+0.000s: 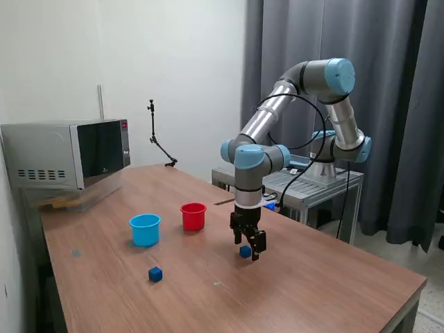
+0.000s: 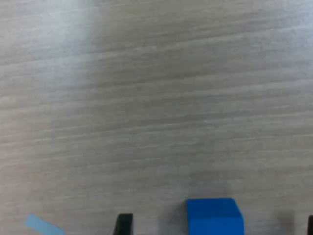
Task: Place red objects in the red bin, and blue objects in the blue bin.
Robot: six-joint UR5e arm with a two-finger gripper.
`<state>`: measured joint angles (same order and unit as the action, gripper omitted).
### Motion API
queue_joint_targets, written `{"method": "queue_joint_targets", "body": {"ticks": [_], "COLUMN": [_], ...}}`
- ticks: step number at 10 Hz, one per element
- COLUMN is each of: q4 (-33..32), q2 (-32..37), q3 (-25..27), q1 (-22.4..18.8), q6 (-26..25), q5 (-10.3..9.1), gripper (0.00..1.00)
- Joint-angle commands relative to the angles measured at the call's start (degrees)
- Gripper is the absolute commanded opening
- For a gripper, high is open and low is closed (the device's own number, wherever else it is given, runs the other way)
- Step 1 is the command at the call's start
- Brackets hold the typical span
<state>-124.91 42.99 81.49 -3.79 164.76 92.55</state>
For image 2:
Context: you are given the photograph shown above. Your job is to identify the blue cube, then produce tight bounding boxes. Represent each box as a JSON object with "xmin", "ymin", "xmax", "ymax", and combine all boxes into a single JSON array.
[{"xmin": 186, "ymin": 197, "xmax": 245, "ymax": 235}]

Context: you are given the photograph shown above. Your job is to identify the blue tape piece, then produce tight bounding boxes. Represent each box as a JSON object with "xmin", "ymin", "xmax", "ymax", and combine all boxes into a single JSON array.
[{"xmin": 24, "ymin": 212, "xmax": 66, "ymax": 235}]

